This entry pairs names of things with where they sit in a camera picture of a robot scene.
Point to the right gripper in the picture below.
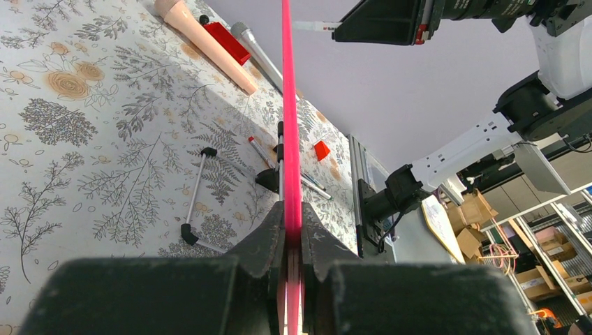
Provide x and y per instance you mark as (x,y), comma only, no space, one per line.
(390,22)

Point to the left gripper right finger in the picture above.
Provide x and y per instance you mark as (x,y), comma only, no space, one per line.
(344,294)

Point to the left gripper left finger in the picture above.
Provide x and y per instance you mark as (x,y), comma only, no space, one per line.
(113,296)

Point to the pink framed whiteboard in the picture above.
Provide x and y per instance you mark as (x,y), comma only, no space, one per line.
(290,152)

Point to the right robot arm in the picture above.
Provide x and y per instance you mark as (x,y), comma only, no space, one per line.
(546,102)

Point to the green capped marker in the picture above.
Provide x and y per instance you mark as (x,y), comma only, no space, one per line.
(316,189)

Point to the black capped marker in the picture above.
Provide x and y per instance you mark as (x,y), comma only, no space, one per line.
(314,181)

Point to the red cone piece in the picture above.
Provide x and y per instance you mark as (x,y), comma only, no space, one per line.
(321,150)

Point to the silver grey microphone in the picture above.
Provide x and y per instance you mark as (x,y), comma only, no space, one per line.
(246,37)

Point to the red capped marker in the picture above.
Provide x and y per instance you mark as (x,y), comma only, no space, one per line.
(262,153)

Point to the small red box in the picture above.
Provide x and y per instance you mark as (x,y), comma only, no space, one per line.
(223,36)

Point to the floral patterned mat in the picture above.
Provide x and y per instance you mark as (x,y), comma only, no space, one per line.
(119,139)

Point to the cardboard boxes on shelf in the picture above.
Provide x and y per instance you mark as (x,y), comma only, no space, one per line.
(512,247)

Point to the metal storage shelf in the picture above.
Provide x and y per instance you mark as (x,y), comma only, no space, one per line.
(575,264)

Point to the peach pink microphone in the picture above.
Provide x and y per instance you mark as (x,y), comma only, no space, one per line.
(177,15)

